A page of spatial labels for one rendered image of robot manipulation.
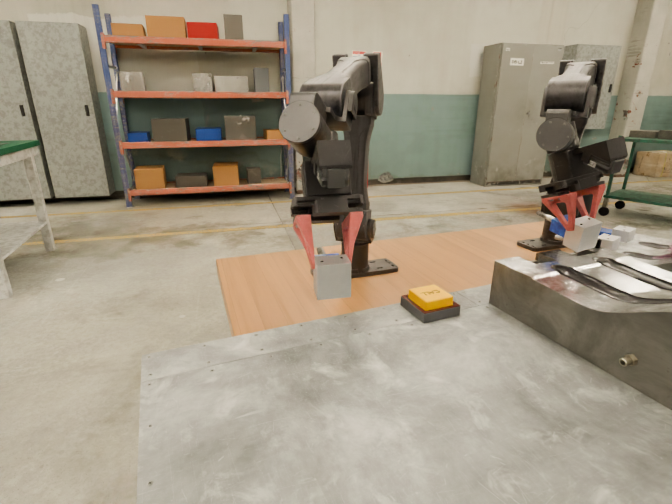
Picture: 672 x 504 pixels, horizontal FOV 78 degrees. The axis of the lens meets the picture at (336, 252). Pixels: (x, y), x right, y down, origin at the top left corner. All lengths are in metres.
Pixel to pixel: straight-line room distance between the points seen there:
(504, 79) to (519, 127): 0.73
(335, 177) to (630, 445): 0.46
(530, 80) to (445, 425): 6.46
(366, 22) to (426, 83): 1.19
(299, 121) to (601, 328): 0.52
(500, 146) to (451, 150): 0.72
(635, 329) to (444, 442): 0.31
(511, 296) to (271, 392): 0.46
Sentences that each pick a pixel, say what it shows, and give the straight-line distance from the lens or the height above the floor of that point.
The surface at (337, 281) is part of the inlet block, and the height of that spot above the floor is 0.93.
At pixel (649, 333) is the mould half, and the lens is 0.68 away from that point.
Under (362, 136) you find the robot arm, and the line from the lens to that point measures 0.88.
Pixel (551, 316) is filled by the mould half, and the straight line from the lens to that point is 0.77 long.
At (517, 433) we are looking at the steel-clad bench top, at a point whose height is 0.80.
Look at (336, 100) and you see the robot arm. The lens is 0.64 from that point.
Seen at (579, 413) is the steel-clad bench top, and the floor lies 0.80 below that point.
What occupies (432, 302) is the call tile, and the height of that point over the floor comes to 0.83.
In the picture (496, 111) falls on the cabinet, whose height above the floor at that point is 1.07.
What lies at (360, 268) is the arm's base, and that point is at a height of 0.82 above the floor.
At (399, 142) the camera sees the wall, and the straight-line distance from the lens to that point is 6.44.
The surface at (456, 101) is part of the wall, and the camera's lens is 6.80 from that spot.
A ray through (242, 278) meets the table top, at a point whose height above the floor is 0.80.
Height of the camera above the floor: 1.17
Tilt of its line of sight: 20 degrees down
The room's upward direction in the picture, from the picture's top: straight up
